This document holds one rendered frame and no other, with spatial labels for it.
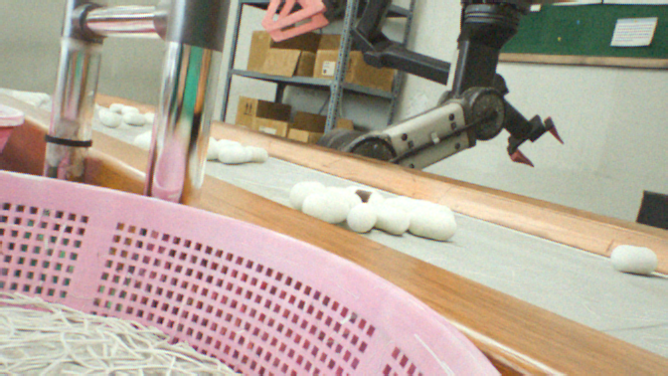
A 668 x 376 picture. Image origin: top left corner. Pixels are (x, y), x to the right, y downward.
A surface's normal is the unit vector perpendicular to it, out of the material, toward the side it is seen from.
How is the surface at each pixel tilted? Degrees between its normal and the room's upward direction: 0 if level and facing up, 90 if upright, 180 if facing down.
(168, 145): 90
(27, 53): 90
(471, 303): 0
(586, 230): 45
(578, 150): 90
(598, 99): 90
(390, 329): 75
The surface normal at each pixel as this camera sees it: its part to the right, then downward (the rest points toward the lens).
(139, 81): 0.62, 0.19
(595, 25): -0.77, -0.07
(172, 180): 0.18, 0.14
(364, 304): -0.77, -0.35
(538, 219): -0.43, -0.74
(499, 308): 0.18, -0.98
